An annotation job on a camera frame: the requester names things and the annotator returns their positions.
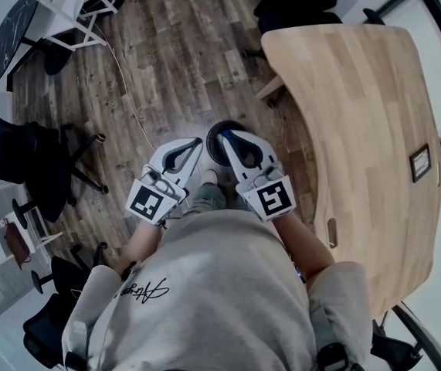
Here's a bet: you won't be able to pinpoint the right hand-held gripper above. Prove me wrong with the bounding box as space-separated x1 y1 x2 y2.
215 131 297 223

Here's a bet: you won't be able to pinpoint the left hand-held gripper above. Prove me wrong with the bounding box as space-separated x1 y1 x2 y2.
125 136 205 226

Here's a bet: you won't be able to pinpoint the black waste bin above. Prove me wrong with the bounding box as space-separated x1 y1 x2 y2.
205 119 256 168

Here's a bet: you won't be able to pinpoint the person's right forearm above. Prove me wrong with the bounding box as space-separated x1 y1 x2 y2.
272 213 337 281

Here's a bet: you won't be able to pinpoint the person's left forearm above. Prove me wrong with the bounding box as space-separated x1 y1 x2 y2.
117 220 167 277

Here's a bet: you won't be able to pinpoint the person's gray jeans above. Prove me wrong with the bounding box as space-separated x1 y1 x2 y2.
183 182 254 216

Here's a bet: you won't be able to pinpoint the light wooden table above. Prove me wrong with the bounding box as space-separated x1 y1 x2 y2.
256 23 441 326

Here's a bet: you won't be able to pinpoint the person in white shirt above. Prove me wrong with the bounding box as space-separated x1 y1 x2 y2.
61 209 374 371

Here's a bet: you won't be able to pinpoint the black framed picture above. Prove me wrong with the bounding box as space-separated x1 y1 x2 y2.
409 143 433 184

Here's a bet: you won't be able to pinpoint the brown leather bag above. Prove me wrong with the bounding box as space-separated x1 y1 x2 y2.
4 222 32 271

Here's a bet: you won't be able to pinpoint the round black marble table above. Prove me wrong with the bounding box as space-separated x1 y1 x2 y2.
0 0 75 92

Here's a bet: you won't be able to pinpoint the thin white floor cable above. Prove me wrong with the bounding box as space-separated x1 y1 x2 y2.
79 8 158 150

